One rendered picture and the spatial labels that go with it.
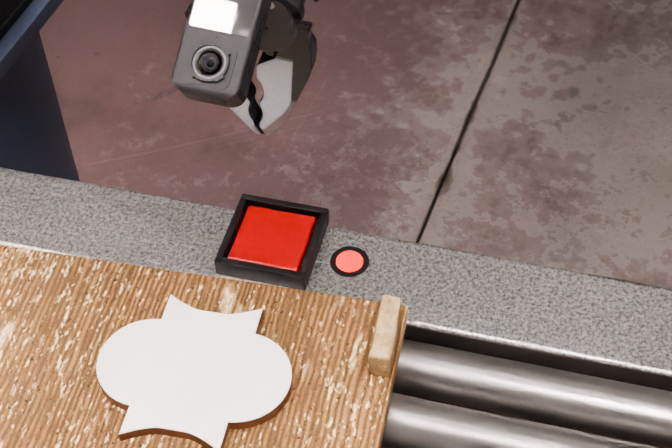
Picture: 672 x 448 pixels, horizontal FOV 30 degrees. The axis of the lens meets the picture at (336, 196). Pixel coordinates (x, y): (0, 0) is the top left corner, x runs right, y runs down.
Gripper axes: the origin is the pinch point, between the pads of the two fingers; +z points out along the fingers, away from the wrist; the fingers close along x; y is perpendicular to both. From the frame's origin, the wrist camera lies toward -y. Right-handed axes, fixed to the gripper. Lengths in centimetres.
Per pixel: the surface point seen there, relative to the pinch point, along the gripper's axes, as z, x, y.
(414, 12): 106, 17, 138
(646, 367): 14.1, -31.0, -4.7
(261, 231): 12.7, 0.9, 0.3
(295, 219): 12.7, -1.4, 2.2
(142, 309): 12.0, 7.4, -9.9
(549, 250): 106, -20, 81
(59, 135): 43, 39, 33
